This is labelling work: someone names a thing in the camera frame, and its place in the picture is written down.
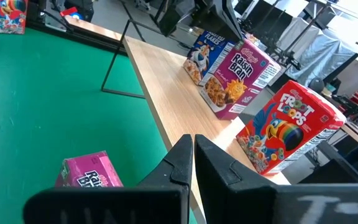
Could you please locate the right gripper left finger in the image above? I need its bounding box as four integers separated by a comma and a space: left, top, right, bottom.
22, 133, 195, 224

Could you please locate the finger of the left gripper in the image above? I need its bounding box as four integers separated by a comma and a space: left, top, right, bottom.
194, 0, 244, 41
158, 0, 199, 37

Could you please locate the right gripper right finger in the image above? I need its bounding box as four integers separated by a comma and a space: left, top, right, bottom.
194, 133, 358, 224

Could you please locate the blue Frosted Flakes cereal box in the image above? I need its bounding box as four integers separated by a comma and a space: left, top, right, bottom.
183, 30, 236, 86

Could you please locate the pink Raisin Bran cereal box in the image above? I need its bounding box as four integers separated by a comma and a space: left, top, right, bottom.
54, 151, 124, 188
200, 39, 282, 121

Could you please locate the red Froot Loops cereal box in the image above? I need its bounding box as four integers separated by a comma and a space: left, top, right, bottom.
236, 80, 347, 177
0, 0, 29, 35

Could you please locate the white draped cloth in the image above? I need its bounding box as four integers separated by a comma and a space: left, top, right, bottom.
277, 17, 358, 88

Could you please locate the green table mat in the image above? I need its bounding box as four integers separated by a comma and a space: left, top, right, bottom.
0, 27, 198, 224

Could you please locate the wooden shelf black metal frame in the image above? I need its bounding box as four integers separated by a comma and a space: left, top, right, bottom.
100, 18, 291, 224

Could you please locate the black metal table frame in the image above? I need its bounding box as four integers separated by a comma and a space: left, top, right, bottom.
26, 11, 129, 57

